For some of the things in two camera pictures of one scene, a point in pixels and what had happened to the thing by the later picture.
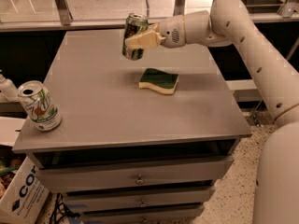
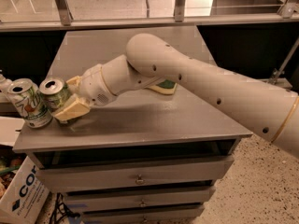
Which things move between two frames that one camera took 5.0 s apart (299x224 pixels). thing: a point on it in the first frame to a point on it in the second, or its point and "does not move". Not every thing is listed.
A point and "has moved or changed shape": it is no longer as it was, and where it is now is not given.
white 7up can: x=38 y=105 has moved or changed shape
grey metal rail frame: x=288 y=12 does not move
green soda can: x=135 y=24 to x=52 y=92
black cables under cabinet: x=61 y=210 does not move
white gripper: x=171 y=32 to x=92 y=85
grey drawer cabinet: x=143 y=141 does not move
